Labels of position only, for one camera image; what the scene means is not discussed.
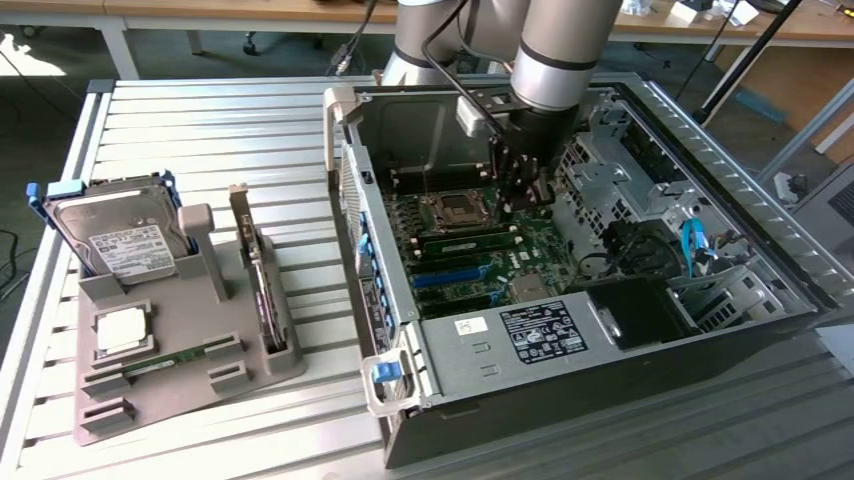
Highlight hard disk in blue caddy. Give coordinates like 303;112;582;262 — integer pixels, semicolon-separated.
24;169;196;287

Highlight CPU socket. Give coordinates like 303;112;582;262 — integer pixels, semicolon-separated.
415;189;494;235

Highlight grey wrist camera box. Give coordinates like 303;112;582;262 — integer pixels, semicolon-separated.
455;96;500;137

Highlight loose green RAM stick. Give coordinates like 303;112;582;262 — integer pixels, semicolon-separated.
121;346;209;380

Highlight green motherboard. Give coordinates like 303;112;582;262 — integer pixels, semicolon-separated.
384;188;572;322

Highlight grey power supply unit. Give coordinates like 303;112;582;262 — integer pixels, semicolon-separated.
414;290;676;397

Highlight silver chipset heat sink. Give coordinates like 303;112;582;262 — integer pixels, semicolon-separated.
508;276;556;305

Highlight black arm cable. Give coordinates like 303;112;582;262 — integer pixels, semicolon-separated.
420;0;508;151

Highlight metal disk bay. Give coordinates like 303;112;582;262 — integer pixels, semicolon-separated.
664;263;770;333

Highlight black case fan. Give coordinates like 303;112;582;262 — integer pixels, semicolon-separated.
600;220;690;282

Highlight silver CPU chip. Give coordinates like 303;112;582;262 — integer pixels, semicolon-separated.
95;308;149;352

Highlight long wooden desk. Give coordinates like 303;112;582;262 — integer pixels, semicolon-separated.
607;0;854;66

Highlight blue SATA wire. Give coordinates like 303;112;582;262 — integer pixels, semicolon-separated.
678;216;721;277

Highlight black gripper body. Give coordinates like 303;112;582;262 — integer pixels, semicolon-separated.
494;103;580;170

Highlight open black PC case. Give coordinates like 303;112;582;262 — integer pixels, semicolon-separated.
322;71;843;470

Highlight grey cabinet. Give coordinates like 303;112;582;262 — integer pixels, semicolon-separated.
790;162;854;274

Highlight grey parts rack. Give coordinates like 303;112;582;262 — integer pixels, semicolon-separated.
71;201;310;447

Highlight blue expansion slot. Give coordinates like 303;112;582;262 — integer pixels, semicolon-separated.
411;266;487;290

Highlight black tripod stand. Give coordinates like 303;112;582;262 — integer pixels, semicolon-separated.
690;0;805;127

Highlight wooden desk with white legs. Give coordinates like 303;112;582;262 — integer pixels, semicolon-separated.
0;0;402;81

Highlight installed green RAM stick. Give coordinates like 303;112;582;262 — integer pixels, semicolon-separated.
418;233;520;257

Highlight brown cardboard box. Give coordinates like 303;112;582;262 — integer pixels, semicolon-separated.
731;43;854;156

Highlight graphics card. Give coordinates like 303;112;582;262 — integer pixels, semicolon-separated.
227;183;294;354

